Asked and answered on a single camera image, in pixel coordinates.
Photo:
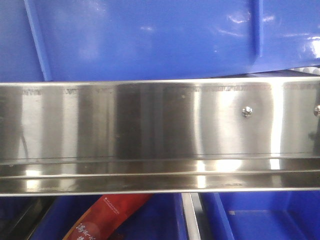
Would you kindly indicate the blue plastic bin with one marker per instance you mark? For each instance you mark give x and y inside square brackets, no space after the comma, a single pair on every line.
[100,40]

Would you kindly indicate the blue bin lower right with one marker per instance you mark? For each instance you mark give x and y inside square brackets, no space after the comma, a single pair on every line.
[270,215]

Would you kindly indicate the blue bin lower left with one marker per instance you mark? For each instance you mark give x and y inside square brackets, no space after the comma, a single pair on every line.
[161,218]

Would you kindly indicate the red snack package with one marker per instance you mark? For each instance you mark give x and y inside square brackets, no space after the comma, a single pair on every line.
[106,215]

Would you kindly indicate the white roller track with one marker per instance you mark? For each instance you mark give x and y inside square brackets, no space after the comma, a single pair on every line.
[312,70]

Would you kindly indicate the steel divider rail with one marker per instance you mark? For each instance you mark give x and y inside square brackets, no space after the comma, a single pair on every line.
[195,218]

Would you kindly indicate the stainless steel shelf rail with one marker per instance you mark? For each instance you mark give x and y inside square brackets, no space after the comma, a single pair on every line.
[160,136]

